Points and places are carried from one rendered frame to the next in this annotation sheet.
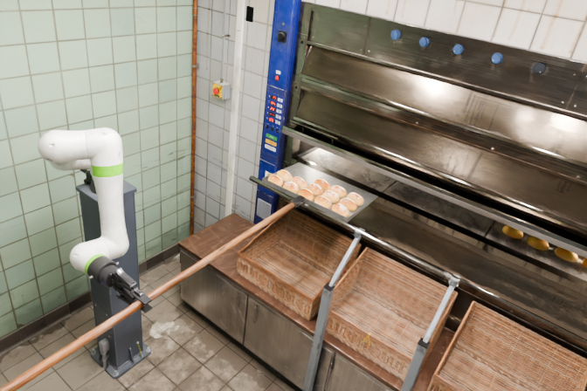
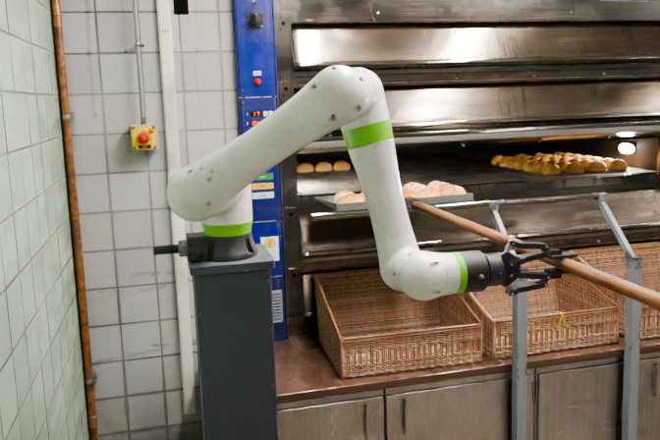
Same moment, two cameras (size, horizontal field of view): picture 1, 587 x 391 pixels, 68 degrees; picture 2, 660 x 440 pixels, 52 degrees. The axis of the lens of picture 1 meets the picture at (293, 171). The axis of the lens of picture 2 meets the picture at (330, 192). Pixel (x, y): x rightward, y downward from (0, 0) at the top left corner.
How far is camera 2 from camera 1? 214 cm
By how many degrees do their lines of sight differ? 48
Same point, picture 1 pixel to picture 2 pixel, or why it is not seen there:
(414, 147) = (462, 107)
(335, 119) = not seen: hidden behind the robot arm
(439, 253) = (520, 219)
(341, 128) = not seen: hidden behind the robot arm
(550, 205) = (595, 108)
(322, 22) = not seen: outside the picture
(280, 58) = (257, 51)
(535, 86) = (547, 4)
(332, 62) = (332, 39)
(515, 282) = (591, 206)
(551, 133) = (574, 41)
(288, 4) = not seen: outside the picture
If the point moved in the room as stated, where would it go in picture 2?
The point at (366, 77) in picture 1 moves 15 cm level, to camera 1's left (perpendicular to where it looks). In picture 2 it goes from (384, 43) to (360, 42)
